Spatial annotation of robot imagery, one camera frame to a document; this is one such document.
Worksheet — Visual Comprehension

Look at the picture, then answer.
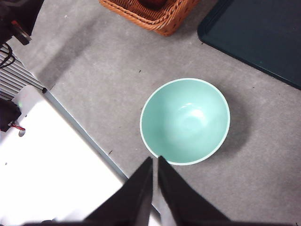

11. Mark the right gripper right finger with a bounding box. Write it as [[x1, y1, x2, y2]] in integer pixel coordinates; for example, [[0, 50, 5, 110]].
[[158, 155, 296, 226]]

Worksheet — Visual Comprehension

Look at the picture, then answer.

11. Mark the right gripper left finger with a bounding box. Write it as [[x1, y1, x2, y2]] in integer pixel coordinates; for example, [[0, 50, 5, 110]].
[[23, 156, 154, 226]]

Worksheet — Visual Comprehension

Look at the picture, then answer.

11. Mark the teal bowl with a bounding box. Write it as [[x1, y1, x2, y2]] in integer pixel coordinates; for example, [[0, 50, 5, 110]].
[[139, 77, 231, 166]]

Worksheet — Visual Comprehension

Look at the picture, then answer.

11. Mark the white device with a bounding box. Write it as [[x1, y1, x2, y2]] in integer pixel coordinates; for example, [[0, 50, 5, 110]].
[[12, 85, 46, 138]]

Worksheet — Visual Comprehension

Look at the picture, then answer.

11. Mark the red wire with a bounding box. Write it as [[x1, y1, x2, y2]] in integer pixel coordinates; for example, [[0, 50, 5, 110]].
[[8, 122, 26, 132]]

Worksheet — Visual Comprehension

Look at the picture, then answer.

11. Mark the dark rectangular tray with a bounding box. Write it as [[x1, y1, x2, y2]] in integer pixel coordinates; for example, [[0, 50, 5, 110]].
[[197, 0, 301, 91]]

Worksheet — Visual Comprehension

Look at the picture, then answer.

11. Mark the grey ribbed panel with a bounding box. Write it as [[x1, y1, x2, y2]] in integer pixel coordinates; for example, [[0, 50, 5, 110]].
[[0, 43, 45, 101]]

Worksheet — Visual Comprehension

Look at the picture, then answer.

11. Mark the black device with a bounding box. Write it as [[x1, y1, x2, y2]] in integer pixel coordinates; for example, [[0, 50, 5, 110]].
[[0, 99, 23, 132]]

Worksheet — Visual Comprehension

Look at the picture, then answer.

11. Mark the brown wicker basket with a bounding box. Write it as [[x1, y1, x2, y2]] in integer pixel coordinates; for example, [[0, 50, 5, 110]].
[[98, 0, 202, 37]]

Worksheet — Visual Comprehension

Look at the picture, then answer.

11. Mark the thin black cable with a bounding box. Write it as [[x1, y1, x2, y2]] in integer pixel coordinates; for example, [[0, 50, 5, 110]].
[[0, 43, 16, 70]]

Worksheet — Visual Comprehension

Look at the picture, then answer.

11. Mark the dark purple plum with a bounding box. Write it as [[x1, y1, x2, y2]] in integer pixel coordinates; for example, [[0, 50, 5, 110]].
[[138, 0, 167, 11]]

